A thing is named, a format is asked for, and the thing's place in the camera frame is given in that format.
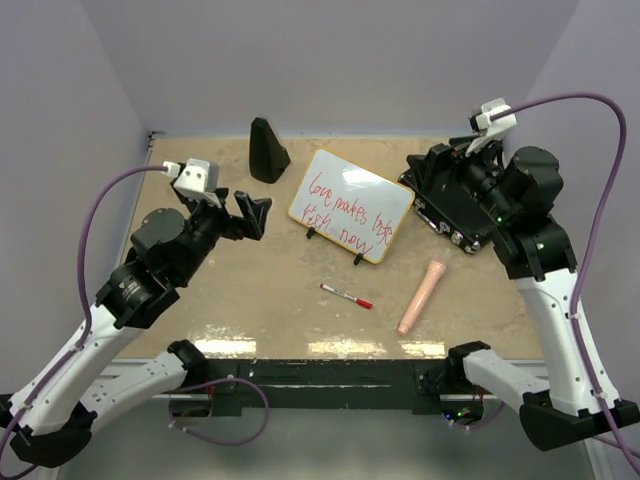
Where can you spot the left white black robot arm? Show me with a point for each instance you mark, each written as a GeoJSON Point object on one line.
{"type": "Point", "coordinates": [53, 418]}

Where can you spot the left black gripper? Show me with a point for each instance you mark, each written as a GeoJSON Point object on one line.
{"type": "Point", "coordinates": [254, 212]}

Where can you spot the red marker cap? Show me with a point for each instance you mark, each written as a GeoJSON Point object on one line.
{"type": "Point", "coordinates": [364, 303]}

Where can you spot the black flat electronic box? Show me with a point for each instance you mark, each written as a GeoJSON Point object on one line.
{"type": "Point", "coordinates": [456, 215]}

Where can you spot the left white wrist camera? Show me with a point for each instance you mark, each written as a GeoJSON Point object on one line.
{"type": "Point", "coordinates": [193, 171]}

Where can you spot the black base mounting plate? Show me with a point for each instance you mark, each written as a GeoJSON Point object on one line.
{"type": "Point", "coordinates": [417, 386]}

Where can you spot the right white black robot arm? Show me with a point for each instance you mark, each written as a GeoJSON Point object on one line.
{"type": "Point", "coordinates": [576, 401]}

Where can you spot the whiteboard marker pen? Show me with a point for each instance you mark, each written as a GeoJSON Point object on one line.
{"type": "Point", "coordinates": [339, 293]}

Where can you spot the metal wire board stand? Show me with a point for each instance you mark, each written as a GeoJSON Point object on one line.
{"type": "Point", "coordinates": [312, 232]}

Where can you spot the black wedge stand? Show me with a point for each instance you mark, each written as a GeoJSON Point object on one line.
{"type": "Point", "coordinates": [268, 158]}

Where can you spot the pink plastic handle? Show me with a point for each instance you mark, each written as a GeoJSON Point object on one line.
{"type": "Point", "coordinates": [435, 271]}

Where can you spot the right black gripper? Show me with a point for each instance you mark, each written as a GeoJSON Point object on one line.
{"type": "Point", "coordinates": [441, 158]}

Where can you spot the yellow framed whiteboard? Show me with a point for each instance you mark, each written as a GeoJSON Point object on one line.
{"type": "Point", "coordinates": [351, 206]}

